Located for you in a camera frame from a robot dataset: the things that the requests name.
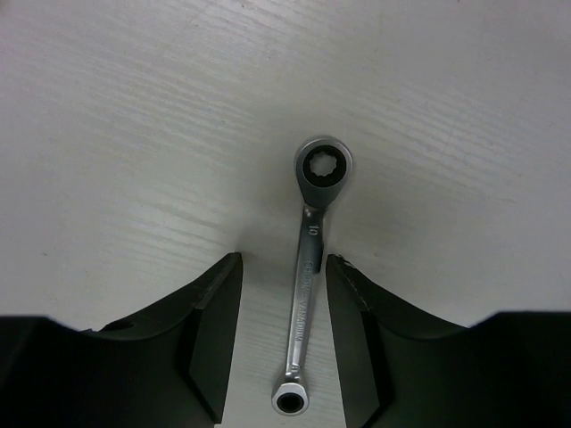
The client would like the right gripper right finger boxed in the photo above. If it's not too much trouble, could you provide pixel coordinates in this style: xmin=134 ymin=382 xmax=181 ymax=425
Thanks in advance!
xmin=326 ymin=255 xmax=570 ymax=427

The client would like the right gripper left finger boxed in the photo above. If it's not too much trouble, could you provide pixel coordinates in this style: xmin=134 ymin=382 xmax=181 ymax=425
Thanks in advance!
xmin=1 ymin=252 xmax=243 ymax=427

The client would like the small silver ratchet wrench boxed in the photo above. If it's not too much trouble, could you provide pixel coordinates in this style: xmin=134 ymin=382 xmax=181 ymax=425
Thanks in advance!
xmin=271 ymin=136 xmax=353 ymax=416

